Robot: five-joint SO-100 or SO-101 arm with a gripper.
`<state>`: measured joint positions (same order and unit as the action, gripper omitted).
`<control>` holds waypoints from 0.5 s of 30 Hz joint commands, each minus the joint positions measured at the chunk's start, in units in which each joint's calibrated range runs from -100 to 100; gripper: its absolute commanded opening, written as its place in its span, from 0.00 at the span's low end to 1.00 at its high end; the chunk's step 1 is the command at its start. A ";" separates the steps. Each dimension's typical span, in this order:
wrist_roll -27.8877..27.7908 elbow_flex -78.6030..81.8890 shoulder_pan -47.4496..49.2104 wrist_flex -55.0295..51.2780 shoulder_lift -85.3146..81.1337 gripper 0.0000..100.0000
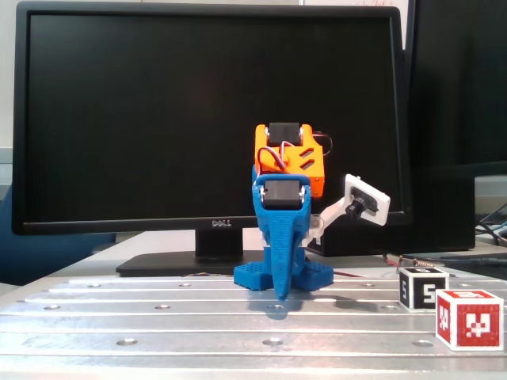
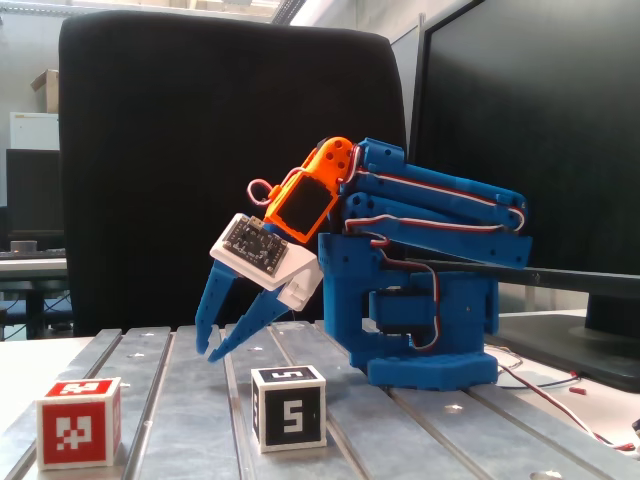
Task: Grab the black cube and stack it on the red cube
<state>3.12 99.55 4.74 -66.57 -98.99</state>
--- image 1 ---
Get red cube with white markers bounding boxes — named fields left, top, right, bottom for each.
left=435, top=288, right=505, bottom=352

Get small circuit board with pins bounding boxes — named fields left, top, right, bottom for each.
left=395, top=256, right=436, bottom=271

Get blue chair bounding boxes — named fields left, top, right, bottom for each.
left=0, top=184, right=116, bottom=287

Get camera board on white mount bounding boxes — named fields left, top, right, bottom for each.
left=261, top=173, right=392, bottom=249

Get black cube with white markers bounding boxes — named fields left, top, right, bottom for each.
left=398, top=267, right=451, bottom=314

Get black and green cable bundle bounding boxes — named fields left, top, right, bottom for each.
left=475, top=208, right=507, bottom=243

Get white paper with red writing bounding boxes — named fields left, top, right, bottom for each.
left=297, top=0, right=409, bottom=8

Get black unbranded monitor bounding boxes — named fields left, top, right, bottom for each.
left=407, top=0, right=507, bottom=165

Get thick black cable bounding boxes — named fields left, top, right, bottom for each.
left=439, top=255, right=507, bottom=265

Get black flat mat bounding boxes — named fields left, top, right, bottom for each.
left=449, top=264, right=507, bottom=280

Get black Dell monitor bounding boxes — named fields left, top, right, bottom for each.
left=11, top=0, right=413, bottom=278

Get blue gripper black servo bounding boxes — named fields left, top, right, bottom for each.
left=252, top=173, right=314, bottom=305

